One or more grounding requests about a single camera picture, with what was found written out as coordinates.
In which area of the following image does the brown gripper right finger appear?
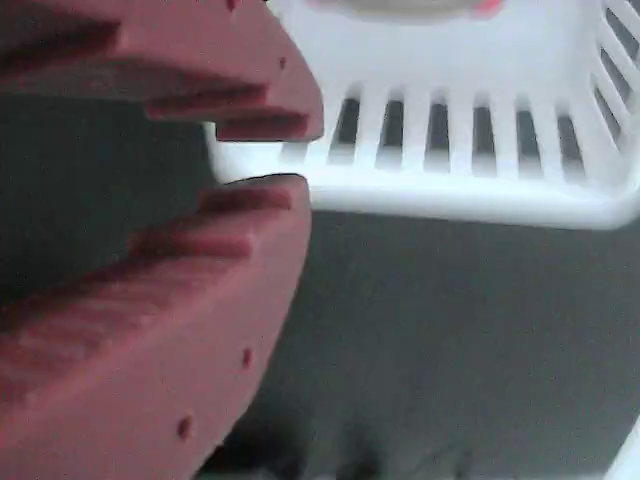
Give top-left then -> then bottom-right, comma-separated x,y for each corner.
0,0 -> 326,142

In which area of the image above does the red turtle toy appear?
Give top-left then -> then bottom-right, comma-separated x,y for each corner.
304,0 -> 504,21

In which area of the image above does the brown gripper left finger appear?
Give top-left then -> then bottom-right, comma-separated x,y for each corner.
0,173 -> 312,480

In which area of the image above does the white plastic basket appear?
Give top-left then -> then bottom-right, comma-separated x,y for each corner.
202,0 -> 640,231

